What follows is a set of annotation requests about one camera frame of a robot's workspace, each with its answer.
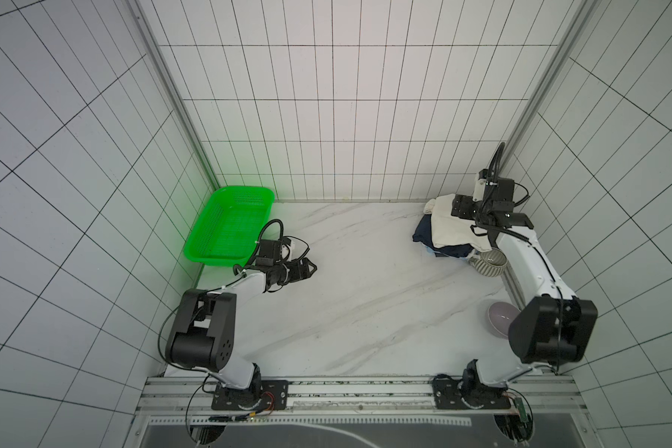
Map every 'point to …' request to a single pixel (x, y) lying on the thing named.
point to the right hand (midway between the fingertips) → (467, 195)
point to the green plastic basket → (228, 228)
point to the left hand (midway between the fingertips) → (307, 276)
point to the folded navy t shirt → (424, 233)
